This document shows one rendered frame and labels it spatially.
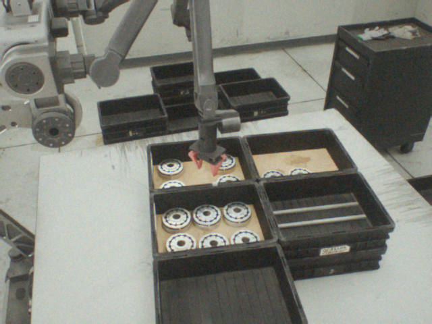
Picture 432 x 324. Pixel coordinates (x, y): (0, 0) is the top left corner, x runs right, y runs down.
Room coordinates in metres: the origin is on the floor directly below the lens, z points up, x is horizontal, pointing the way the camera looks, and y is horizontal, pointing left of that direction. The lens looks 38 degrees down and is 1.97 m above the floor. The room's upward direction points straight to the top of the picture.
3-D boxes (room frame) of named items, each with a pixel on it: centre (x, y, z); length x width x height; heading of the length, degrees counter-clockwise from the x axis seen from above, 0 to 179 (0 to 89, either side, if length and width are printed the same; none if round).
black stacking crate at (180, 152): (1.33, 0.07, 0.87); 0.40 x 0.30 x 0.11; 99
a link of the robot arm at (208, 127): (1.12, 0.02, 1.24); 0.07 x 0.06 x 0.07; 106
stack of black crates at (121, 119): (2.29, 0.52, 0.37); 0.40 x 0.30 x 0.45; 106
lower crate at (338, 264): (1.10, -0.37, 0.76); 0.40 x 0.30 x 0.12; 99
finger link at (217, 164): (1.10, 0.02, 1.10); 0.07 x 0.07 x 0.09; 54
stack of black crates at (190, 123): (2.41, 0.14, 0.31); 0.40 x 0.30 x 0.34; 106
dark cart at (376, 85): (2.74, -1.17, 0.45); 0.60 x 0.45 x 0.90; 106
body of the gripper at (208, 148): (1.11, 0.03, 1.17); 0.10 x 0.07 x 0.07; 54
